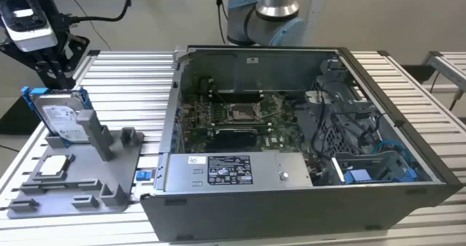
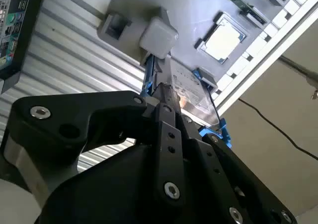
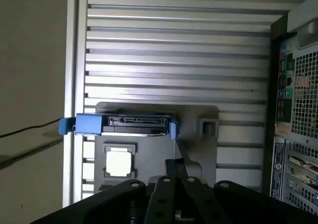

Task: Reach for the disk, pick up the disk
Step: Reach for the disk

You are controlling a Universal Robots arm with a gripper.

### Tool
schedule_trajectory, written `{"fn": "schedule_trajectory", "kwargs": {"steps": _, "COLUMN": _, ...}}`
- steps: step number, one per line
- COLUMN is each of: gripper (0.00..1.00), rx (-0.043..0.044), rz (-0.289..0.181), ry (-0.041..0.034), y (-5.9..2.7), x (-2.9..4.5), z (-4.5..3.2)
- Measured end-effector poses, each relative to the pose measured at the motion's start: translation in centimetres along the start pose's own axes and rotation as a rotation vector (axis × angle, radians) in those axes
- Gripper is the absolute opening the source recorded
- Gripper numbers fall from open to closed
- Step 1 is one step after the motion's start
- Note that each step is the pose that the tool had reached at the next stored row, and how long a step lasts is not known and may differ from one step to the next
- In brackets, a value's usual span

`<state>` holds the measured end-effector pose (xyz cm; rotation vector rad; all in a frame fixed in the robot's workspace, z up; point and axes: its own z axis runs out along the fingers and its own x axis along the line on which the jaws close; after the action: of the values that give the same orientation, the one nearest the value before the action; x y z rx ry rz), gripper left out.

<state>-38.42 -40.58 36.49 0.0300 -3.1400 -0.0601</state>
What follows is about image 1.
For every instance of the CPU socket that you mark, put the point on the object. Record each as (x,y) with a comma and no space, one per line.
(244,112)

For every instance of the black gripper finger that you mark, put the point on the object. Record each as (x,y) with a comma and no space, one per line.
(41,62)
(77,52)

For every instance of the black stand with base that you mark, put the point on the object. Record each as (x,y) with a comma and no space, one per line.
(15,120)

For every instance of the open black PC case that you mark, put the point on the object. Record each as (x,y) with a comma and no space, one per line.
(256,216)

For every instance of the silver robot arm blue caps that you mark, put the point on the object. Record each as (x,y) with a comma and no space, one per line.
(268,0)

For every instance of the white grey wrist camera box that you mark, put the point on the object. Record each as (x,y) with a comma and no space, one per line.
(31,36)

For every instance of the grey disk bay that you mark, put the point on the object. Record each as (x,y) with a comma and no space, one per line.
(387,161)

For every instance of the grey metal drive cage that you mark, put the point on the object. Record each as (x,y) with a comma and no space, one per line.
(339,112)

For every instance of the black RAM slot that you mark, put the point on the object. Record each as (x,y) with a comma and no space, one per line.
(241,124)
(237,96)

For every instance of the blue carrier in bay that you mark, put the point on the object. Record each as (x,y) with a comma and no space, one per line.
(357,175)

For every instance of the grey parts rack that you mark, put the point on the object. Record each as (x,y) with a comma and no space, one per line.
(83,172)

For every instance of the thin metal locking lever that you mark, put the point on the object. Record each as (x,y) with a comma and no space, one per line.
(221,97)

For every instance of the black graphics card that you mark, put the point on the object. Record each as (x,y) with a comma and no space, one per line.
(236,140)

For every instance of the silver power supply with label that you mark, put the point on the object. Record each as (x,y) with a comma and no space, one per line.
(182,172)

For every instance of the silver CPU chip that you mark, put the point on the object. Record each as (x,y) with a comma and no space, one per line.
(54,166)

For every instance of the hard disk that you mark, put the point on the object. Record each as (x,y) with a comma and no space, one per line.
(61,115)

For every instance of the small blue clip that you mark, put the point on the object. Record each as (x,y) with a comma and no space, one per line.
(144,175)

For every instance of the green motherboard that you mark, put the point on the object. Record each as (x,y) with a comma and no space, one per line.
(281,137)

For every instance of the small white sticker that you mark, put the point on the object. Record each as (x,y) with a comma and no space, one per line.
(252,60)

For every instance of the metal slat side table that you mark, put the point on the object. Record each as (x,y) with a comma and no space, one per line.
(449,63)

